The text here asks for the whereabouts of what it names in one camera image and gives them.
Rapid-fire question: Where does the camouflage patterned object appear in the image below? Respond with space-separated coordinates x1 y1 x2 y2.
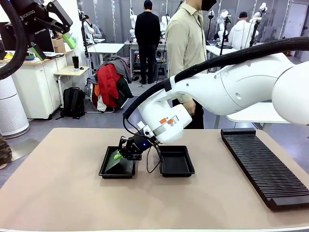
0 133 13 170

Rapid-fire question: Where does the grey metal floor plate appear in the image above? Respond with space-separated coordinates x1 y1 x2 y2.
9 138 41 162

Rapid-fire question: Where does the white air purifier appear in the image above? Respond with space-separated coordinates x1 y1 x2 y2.
0 62 31 140

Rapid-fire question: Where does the grey door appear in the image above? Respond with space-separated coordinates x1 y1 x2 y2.
281 1 303 39

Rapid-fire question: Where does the person in white hoodie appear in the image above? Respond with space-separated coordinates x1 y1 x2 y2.
228 11 259 51

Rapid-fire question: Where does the black backpack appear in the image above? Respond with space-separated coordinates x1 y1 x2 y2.
56 86 86 120

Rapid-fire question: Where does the black tripod stand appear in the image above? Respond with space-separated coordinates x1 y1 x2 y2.
250 19 261 48
218 16 230 56

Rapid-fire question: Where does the black face mask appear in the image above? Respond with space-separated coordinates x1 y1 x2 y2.
201 0 217 12

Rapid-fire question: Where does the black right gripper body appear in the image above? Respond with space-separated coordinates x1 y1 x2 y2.
130 133 158 157

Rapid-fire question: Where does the large cardboard box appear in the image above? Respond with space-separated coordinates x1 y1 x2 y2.
51 37 66 54

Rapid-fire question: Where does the black ESD tray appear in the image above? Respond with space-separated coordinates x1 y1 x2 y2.
98 145 137 179
158 145 196 178

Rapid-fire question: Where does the person's right hand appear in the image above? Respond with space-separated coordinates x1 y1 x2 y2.
183 98 197 116

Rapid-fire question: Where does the seated person in grey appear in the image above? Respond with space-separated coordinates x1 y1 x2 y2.
82 14 103 39

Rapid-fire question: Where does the black computer monitor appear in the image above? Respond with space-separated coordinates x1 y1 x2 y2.
0 23 56 53

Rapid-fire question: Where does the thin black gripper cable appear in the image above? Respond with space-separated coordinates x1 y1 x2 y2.
122 116 165 174

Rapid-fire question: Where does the white background table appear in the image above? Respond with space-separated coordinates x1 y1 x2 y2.
86 43 126 73

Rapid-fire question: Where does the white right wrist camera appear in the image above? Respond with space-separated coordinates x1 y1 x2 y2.
137 120 152 137

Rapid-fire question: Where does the red jacket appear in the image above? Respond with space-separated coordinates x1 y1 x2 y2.
96 63 122 109

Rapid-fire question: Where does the small wooden side table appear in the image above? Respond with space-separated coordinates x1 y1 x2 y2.
53 65 90 109

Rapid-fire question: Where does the white background desk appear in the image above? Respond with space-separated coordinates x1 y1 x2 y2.
206 44 242 57

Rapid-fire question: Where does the person in black clothes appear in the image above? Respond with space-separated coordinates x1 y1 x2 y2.
134 0 162 85

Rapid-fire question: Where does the person in beige shirt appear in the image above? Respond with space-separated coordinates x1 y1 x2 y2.
166 0 217 130

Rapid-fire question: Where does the grey jacket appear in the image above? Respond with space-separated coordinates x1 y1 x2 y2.
102 55 133 84

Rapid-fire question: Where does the dark green jacket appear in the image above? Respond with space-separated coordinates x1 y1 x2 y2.
117 76 135 109

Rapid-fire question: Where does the grey stool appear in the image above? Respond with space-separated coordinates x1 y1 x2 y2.
154 65 168 79

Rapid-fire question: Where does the white cabinet desk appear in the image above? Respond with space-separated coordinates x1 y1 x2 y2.
7 49 75 120

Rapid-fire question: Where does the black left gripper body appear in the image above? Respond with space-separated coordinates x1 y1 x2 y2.
11 0 53 37

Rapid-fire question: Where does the green circuit board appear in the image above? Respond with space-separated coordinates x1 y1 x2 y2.
105 149 126 173

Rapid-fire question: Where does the person's right forearm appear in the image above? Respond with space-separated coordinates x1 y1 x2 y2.
177 93 194 104

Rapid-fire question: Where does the black slotted board rack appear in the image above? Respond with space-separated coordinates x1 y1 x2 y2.
220 127 309 211

